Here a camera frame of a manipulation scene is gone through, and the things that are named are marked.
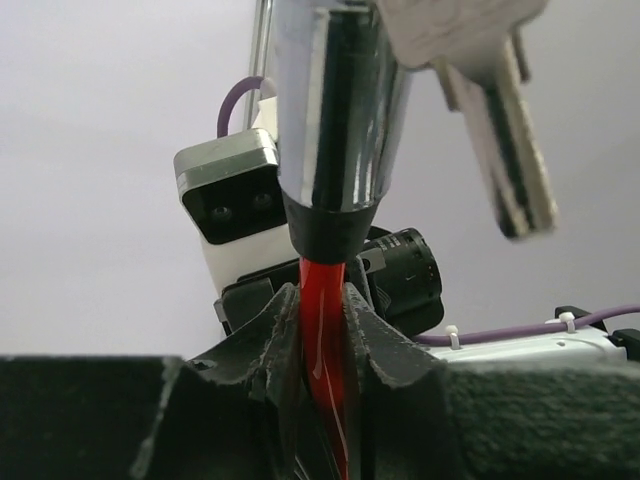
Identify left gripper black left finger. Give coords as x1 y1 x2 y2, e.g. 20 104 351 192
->
1 284 301 479

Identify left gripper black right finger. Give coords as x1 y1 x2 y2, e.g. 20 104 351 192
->
344 286 639 479

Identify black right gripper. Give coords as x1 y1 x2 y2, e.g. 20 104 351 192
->
214 227 445 337

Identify red cable lock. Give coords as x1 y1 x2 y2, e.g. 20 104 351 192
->
275 1 408 478

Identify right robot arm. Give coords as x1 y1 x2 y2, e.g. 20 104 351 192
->
345 227 639 363

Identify cable lock keys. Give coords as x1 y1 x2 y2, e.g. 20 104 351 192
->
376 0 557 241

